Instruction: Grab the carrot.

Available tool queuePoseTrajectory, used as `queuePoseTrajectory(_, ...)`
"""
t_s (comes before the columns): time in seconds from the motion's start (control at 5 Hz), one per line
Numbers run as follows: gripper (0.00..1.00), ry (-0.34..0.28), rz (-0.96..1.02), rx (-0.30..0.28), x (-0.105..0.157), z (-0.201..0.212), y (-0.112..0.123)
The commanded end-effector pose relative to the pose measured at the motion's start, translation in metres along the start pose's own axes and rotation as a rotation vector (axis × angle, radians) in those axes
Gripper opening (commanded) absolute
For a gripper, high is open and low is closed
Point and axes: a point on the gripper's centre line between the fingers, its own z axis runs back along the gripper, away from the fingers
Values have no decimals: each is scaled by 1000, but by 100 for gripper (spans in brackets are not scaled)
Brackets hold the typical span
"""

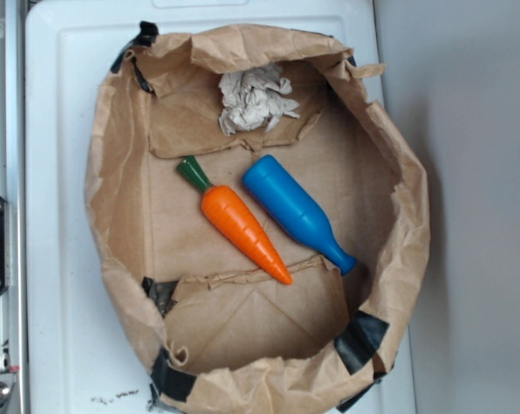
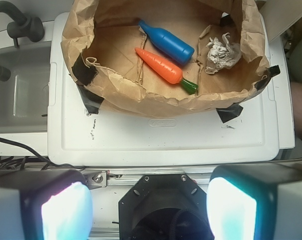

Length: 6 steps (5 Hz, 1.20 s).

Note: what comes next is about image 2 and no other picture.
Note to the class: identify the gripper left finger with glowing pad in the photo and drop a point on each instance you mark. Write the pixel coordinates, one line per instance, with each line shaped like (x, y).
(49, 204)

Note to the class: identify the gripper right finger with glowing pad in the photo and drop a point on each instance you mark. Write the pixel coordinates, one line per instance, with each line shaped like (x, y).
(255, 201)

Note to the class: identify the orange toy carrot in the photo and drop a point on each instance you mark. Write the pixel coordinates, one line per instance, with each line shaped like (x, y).
(167, 70)

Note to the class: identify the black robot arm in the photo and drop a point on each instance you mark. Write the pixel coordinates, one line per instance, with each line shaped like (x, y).
(164, 207)

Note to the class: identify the white plastic bin lid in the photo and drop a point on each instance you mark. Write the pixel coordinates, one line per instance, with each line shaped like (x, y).
(111, 139)

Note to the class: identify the grey toy sink basin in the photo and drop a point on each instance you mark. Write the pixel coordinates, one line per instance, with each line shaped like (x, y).
(24, 97)

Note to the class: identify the crumpled white paper ball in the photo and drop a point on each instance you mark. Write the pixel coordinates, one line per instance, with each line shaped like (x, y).
(222, 55)

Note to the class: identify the blue plastic toy bottle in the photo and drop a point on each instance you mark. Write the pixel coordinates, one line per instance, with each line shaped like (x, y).
(168, 43)

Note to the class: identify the brown paper bag tray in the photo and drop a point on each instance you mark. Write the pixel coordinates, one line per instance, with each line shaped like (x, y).
(166, 58)

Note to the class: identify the grey toy faucet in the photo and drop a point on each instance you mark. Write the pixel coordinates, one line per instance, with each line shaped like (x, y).
(23, 25)

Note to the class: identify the aluminium frame rail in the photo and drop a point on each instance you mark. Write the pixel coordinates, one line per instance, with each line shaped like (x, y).
(127, 176)

